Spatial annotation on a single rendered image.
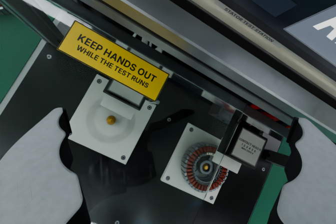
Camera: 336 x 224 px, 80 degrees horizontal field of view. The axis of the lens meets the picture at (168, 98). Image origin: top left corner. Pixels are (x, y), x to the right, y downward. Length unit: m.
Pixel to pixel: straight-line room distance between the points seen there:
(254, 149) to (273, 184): 0.29
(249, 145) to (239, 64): 0.26
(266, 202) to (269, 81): 0.55
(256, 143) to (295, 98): 0.24
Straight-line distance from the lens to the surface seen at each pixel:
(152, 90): 0.19
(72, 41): 0.20
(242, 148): 0.40
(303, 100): 0.20
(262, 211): 0.71
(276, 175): 0.70
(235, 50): 0.17
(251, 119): 0.27
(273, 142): 0.65
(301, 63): 0.19
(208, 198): 0.57
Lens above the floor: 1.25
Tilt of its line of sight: 76 degrees down
